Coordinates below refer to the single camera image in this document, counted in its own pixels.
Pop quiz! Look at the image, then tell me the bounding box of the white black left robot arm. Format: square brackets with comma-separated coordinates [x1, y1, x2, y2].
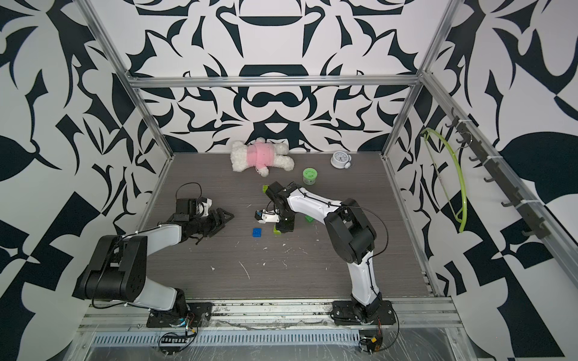
[73, 197, 234, 318]

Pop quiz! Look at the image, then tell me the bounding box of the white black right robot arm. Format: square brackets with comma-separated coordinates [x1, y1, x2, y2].
[255, 182, 382, 316]

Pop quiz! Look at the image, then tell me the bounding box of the green lidded round jar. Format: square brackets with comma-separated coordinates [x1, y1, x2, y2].
[303, 168, 318, 186]

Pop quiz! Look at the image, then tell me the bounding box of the white plush teddy pink shirt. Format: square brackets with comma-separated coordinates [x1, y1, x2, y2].
[230, 138, 294, 177]

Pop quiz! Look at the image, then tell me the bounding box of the white alarm clock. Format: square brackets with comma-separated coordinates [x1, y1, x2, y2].
[331, 151, 352, 169]

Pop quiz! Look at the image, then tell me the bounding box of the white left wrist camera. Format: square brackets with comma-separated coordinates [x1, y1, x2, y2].
[196, 197, 212, 218]

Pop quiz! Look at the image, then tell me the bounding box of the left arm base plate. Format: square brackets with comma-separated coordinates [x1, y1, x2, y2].
[146, 302, 214, 329]

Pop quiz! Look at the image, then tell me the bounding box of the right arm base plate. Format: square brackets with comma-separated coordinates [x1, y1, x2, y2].
[330, 299, 397, 326]

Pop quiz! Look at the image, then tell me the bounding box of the black connector left cable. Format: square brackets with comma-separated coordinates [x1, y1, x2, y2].
[157, 332, 193, 355]

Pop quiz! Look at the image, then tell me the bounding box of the black connector cable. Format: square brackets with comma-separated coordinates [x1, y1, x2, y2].
[358, 332, 385, 353]
[157, 332, 193, 355]

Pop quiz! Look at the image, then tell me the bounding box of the black connector right cable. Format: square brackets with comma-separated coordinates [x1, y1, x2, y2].
[358, 332, 385, 353]

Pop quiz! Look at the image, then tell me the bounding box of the black wall hook rack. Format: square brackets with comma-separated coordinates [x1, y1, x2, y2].
[448, 108, 553, 239]

